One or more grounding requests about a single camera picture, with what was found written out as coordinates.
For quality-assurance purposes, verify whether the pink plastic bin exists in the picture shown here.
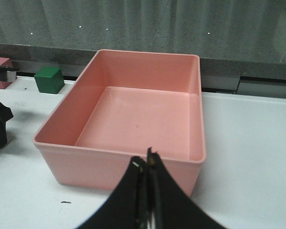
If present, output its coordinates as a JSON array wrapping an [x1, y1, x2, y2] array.
[[33, 49, 206, 195]]

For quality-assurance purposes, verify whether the grey stone countertop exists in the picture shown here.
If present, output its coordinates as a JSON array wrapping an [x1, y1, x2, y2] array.
[[0, 0, 286, 80]]

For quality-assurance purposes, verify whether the pink wooden cube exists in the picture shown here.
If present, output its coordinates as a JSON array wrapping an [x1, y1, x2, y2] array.
[[0, 56, 17, 90]]

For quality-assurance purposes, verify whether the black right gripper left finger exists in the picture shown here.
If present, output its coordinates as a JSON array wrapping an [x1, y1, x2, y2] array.
[[78, 156, 147, 229]]

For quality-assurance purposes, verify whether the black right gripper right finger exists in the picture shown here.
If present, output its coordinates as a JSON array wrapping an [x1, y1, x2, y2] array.
[[147, 148, 224, 229]]

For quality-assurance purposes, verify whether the green cube near bin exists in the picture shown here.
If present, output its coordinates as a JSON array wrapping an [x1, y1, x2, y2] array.
[[34, 66, 65, 94]]

